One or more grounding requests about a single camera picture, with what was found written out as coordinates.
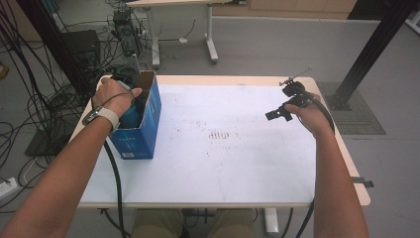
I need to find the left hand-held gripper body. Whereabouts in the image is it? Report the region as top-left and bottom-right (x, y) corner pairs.
(110, 54), (142, 89)

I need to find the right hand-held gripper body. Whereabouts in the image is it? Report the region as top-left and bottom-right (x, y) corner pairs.
(278, 64), (315, 115)

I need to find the blue round object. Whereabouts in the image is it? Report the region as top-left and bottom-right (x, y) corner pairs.
(119, 104), (144, 130)

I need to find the blue cardboard box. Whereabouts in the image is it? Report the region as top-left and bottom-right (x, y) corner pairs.
(108, 69), (162, 161)

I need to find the person's left hand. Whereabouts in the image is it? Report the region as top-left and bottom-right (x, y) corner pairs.
(92, 77), (144, 119)

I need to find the person's right hand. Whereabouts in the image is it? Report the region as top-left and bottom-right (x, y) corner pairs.
(284, 93), (336, 139)

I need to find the dark electronics unit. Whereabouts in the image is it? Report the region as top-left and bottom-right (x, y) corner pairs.
(112, 9), (142, 58)

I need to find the black computer tower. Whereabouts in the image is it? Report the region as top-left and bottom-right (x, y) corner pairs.
(61, 29), (102, 67)

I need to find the light wooden table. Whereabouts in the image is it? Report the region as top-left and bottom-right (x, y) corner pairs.
(68, 74), (371, 209)

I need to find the grey floor mat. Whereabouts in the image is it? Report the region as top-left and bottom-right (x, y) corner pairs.
(316, 81), (386, 136)

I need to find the white adjustable desk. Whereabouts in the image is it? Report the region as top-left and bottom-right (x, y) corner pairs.
(126, 0), (247, 69)

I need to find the white table leg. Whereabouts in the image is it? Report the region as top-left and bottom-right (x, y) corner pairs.
(262, 207), (280, 236)

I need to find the person's right leg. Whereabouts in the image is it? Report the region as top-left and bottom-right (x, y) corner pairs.
(207, 208), (257, 238)

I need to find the person's leg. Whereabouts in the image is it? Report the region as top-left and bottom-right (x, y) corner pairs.
(207, 208), (257, 238)
(132, 208), (184, 238)

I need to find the person's left leg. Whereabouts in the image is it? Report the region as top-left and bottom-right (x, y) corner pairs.
(132, 208), (184, 238)

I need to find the white power strip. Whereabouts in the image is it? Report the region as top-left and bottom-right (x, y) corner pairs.
(0, 177), (19, 200)

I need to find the thin black cord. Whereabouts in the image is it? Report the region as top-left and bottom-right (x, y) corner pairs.
(90, 91), (134, 111)

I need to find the white strap wristwatch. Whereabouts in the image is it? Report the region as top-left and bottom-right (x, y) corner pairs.
(81, 106), (121, 132)

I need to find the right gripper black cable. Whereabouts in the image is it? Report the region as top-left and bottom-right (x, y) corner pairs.
(294, 93), (336, 238)

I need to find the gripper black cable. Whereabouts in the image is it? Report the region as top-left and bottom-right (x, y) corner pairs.
(102, 141), (130, 238)
(294, 93), (336, 238)

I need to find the bundle of black cables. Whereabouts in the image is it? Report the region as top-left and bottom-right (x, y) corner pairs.
(0, 0), (112, 212)

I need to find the black aluminium frame post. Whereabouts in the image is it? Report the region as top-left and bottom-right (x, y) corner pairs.
(15, 0), (95, 100)
(325, 0), (419, 112)

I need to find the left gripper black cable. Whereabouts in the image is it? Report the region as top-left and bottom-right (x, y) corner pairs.
(102, 141), (130, 238)

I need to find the black strap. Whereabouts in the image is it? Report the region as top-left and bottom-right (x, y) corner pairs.
(351, 177), (374, 188)

